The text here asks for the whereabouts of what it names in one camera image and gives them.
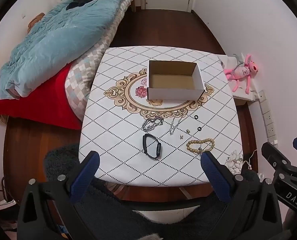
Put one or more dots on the brown pillow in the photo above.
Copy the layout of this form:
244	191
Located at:
36	21

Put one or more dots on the black smart band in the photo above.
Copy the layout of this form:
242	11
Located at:
159	152

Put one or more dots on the light blue duvet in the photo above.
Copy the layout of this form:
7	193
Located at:
58	37

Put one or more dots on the red blanket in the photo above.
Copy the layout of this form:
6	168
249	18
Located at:
38	105

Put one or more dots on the dark fuzzy clothing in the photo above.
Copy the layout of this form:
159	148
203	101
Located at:
128	220

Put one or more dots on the checkered bedsheet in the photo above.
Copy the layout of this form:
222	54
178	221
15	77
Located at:
88	67

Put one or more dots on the white cardboard box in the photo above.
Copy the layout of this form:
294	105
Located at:
173	95

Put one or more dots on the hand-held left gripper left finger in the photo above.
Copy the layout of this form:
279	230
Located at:
84	177

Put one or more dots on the pink plush toy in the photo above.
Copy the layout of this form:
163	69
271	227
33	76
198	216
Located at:
241	73

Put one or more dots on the wooden bed frame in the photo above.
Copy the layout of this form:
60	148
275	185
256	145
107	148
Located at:
133	6

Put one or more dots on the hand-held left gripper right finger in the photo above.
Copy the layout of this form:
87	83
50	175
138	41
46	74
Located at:
214	177

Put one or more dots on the white diamond pattern tablecloth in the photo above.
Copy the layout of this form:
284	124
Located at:
118	155

